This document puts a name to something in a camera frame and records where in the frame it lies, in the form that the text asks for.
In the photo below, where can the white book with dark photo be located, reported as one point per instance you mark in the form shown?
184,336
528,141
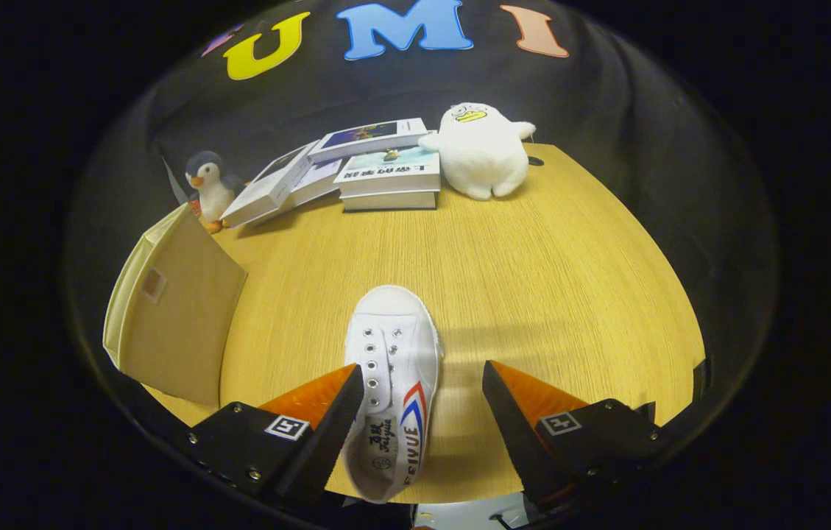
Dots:
260,193

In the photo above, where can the beige fabric storage box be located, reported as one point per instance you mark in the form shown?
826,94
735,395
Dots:
179,316

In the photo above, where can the teal cover thick book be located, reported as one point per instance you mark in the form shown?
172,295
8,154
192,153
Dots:
386,175

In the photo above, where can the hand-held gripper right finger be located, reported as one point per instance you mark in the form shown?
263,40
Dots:
518,442

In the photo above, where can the plain white book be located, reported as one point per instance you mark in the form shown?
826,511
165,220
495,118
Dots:
319,180

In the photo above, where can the penguin plush toy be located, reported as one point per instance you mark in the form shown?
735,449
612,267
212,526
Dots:
213,191

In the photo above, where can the white canvas shoe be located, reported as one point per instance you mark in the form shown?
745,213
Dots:
393,331

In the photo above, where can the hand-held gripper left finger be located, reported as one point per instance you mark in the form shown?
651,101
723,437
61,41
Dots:
327,442

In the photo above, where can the white duck plush toy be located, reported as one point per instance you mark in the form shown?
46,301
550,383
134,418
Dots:
481,154

